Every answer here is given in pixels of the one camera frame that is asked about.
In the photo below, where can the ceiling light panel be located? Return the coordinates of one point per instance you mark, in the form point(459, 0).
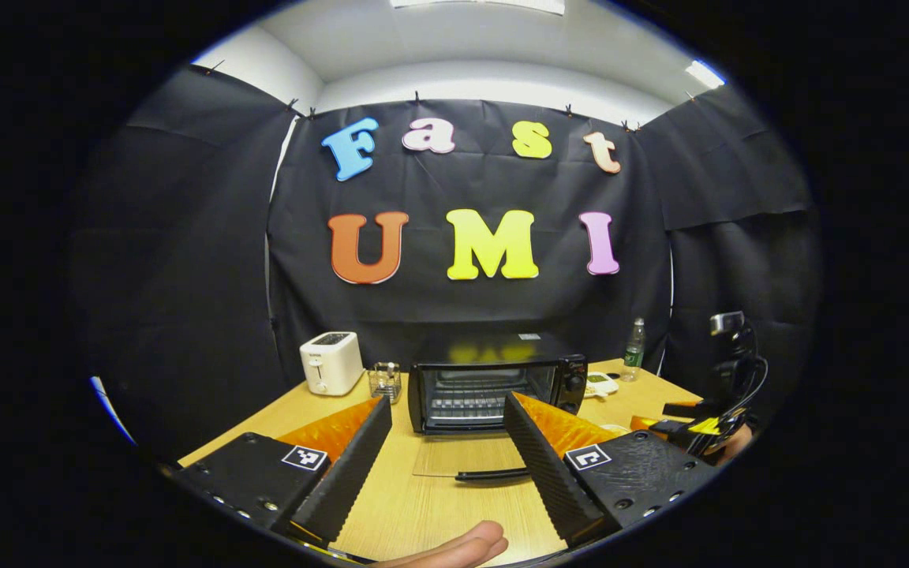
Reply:
point(705, 73)
point(486, 4)

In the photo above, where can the white toaster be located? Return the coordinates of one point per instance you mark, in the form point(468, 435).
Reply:
point(331, 364)

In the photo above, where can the green plastic bottle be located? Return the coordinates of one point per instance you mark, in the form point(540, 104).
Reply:
point(633, 355)

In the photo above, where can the black electric oven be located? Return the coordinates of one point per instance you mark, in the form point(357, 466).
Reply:
point(494, 349)

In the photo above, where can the black backdrop cloth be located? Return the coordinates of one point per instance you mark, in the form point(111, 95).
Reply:
point(486, 315)

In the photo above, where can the small white kitchen scale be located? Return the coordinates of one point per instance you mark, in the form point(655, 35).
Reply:
point(600, 385)

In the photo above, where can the small glass jar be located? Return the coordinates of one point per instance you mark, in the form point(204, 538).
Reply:
point(385, 383)

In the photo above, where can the row of black cloth clips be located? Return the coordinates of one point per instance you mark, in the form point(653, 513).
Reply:
point(416, 97)

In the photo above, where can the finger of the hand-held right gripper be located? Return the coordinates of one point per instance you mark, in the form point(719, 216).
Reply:
point(663, 427)
point(679, 409)

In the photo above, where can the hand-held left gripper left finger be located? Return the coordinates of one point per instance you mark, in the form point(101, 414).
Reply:
point(352, 465)

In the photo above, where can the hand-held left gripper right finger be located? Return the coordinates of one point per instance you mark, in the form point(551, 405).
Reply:
point(545, 473)

